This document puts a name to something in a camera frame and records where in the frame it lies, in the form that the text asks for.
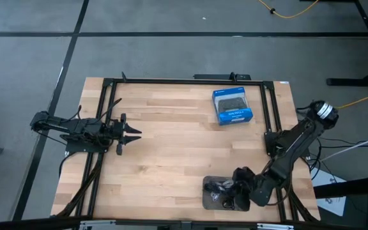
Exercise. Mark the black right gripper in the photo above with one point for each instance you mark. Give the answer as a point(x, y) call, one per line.
point(245, 188)

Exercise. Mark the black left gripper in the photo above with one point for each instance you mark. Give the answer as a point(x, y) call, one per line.
point(119, 131)

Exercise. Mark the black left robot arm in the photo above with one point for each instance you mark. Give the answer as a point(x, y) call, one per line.
point(75, 126)

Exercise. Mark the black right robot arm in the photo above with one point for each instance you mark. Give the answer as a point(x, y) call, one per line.
point(292, 150)

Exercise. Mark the grey plastic tray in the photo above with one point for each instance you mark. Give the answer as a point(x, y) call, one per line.
point(208, 202)

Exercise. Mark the blue game controller box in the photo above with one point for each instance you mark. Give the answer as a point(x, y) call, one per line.
point(232, 105)

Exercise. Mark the white paper sheet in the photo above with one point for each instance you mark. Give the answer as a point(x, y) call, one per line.
point(329, 191)

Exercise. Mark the black furniture block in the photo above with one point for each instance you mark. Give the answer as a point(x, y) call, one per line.
point(363, 198)

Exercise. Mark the black metal stand leg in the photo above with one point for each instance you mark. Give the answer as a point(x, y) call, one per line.
point(366, 25)

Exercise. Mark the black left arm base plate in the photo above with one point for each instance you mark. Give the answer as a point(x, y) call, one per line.
point(81, 147)

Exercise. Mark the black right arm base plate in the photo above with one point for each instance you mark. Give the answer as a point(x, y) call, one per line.
point(271, 142)

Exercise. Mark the black aluminium table frame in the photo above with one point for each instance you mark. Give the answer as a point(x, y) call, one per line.
point(187, 81)

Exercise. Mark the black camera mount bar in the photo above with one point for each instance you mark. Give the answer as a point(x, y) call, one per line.
point(216, 76)

